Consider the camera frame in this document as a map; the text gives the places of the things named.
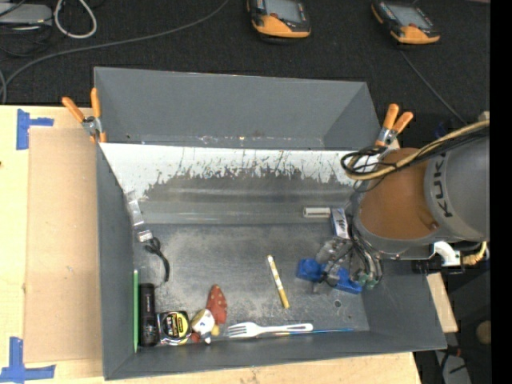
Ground blue plastic toy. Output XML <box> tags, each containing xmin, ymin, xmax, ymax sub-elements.
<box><xmin>295</xmin><ymin>258</ymin><xmax>363</xmax><ymax>296</ymax></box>

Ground small white rectangular block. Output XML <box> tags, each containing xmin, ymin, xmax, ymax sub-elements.
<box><xmin>302</xmin><ymin>206</ymin><xmax>333</xmax><ymax>219</ymax></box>

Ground yellow and white pen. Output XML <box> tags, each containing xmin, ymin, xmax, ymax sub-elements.
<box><xmin>266</xmin><ymin>254</ymin><xmax>291</xmax><ymax>310</ymax></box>

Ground grey metal bin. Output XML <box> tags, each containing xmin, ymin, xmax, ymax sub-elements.
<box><xmin>93</xmin><ymin>66</ymin><xmax>449</xmax><ymax>381</ymax></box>

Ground white plastic fork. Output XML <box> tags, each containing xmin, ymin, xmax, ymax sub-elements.
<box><xmin>226</xmin><ymin>321</ymin><xmax>314</xmax><ymax>339</ymax></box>

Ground toy gnome with red hat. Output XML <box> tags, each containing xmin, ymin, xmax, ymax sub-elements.
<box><xmin>190</xmin><ymin>284</ymin><xmax>229</xmax><ymax>346</ymax></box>

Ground yellow and black tape measure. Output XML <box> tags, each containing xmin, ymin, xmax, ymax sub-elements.
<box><xmin>156</xmin><ymin>310</ymin><xmax>193</xmax><ymax>346</ymax></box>

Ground black cylinder flashlight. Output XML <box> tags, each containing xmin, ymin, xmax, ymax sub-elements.
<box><xmin>138</xmin><ymin>282</ymin><xmax>158</xmax><ymax>348</ymax></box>

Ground silver foil strip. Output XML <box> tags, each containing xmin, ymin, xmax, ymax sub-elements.
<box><xmin>126</xmin><ymin>191</ymin><xmax>154</xmax><ymax>243</ymax></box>

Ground green flat block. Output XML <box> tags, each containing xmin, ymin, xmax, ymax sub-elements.
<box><xmin>132</xmin><ymin>269</ymin><xmax>140</xmax><ymax>354</ymax></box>

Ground brown cardboard board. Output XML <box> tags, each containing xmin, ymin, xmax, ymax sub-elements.
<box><xmin>22</xmin><ymin>127</ymin><xmax>103</xmax><ymax>364</ymax></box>

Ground black cylinder on white bracket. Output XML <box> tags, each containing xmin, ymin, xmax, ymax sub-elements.
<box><xmin>413</xmin><ymin>241</ymin><xmax>462</xmax><ymax>274</ymax></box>

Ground black cable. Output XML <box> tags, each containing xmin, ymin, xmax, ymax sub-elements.
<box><xmin>144</xmin><ymin>237</ymin><xmax>171</xmax><ymax>284</ymax></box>

